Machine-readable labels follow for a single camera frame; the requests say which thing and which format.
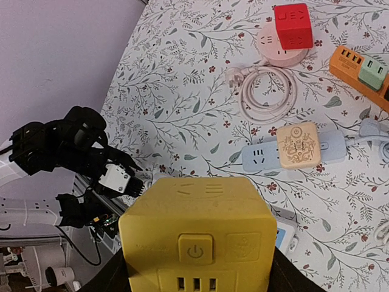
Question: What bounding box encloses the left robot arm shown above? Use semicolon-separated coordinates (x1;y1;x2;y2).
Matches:
1;106;144;231

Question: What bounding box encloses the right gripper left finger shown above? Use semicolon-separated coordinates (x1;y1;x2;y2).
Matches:
80;249;131;292

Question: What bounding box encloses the white cup below table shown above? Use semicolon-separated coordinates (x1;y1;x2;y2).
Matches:
45;266;75;287

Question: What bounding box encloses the red cube socket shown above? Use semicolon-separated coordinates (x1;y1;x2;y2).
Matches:
274;3;314;50

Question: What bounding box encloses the pink coiled cord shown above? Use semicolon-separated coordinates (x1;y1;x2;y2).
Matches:
224;59;297;123

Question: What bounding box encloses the mint green adapter plug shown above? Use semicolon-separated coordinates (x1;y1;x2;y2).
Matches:
358;56;388;92

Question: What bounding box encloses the white cord of orange strip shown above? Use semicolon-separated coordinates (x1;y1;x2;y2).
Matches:
373;220;389;247

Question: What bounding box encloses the white multi-switch power strip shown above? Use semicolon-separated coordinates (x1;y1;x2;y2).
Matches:
142;172;300;255

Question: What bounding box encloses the blue-grey power strip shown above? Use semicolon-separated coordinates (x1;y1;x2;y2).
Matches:
241;130;347;172

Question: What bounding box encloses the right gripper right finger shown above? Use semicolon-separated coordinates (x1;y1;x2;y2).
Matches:
269;248;323;292

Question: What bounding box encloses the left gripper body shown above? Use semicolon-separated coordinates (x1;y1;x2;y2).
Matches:
75;146;121;195

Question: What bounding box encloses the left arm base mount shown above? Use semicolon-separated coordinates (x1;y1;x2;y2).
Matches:
55;190;119;239

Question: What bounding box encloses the pink round power strip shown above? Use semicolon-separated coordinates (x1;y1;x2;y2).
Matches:
256;23;308;68

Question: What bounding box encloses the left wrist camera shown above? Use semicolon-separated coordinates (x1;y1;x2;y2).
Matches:
94;163;144;198

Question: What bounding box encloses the yellow cube socket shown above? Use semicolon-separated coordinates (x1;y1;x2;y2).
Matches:
119;177;277;291

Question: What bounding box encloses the floral table mat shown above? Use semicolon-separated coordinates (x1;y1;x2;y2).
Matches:
102;1;388;291

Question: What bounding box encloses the orange power strip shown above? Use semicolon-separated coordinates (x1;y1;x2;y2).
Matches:
329;46;388;112

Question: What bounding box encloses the beige cube socket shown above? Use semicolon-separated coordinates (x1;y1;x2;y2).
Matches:
276;122;322;170

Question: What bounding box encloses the aluminium front rail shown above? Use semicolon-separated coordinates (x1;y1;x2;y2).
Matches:
89;191;128;254

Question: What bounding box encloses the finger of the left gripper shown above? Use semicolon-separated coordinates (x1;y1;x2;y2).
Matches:
107;146;142;171

